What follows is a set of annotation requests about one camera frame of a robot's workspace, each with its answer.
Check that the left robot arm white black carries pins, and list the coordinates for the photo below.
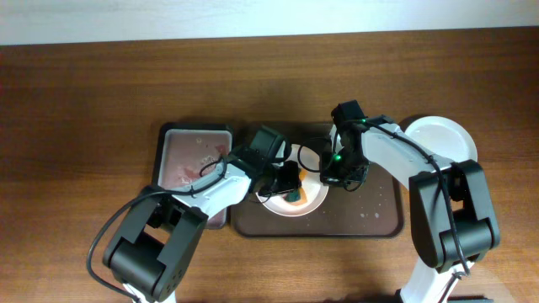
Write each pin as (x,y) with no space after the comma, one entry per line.
(160,228)

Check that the white plate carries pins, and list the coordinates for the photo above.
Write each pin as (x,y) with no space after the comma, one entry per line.
(444,137)

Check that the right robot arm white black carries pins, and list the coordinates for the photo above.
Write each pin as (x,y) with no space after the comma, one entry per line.
(453,222)

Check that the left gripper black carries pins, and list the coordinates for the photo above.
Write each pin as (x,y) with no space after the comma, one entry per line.
(290,181)

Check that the green orange sponge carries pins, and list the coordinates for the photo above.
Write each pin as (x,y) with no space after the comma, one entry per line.
(299,196)

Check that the large brown serving tray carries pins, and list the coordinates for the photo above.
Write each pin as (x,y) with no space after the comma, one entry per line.
(374,210)

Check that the pale green plate front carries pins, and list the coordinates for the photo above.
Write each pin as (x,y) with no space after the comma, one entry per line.
(316,192)

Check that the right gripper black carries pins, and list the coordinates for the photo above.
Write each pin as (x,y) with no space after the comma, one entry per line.
(330,178)

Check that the small tray with pink water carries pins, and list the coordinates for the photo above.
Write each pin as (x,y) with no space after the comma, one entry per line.
(187,150)

